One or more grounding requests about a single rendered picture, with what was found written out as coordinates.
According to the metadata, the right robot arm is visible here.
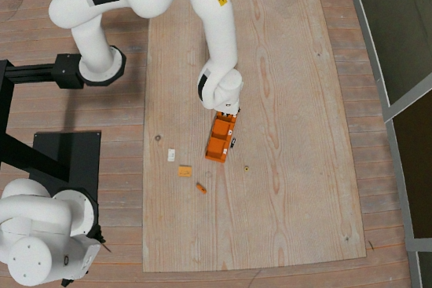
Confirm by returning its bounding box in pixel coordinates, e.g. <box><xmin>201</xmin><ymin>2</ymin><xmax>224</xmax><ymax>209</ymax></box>
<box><xmin>0</xmin><ymin>178</ymin><xmax>94</xmax><ymax>286</ymax></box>

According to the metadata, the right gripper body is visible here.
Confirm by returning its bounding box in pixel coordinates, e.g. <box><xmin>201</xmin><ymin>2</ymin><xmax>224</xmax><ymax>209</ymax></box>
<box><xmin>66</xmin><ymin>234</ymin><xmax>101</xmax><ymax>279</ymax></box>

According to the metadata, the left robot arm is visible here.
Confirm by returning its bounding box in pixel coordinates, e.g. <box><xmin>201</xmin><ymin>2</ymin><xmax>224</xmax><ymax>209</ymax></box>
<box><xmin>49</xmin><ymin>0</ymin><xmax>243</xmax><ymax>109</ymax></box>

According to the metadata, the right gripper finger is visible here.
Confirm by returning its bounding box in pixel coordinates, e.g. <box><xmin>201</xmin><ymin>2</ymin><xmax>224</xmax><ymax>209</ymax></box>
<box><xmin>86</xmin><ymin>224</ymin><xmax>106</xmax><ymax>243</ymax></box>
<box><xmin>61</xmin><ymin>279</ymin><xmax>74</xmax><ymax>287</ymax></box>

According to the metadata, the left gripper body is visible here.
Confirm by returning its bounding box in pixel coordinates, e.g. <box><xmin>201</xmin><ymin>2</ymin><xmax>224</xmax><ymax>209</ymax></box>
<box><xmin>214</xmin><ymin>98</ymin><xmax>240</xmax><ymax>115</ymax></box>

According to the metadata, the orange rack of three bins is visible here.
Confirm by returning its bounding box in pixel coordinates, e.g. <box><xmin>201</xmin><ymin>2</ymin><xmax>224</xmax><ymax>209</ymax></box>
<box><xmin>205</xmin><ymin>111</ymin><xmax>238</xmax><ymax>163</ymax></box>

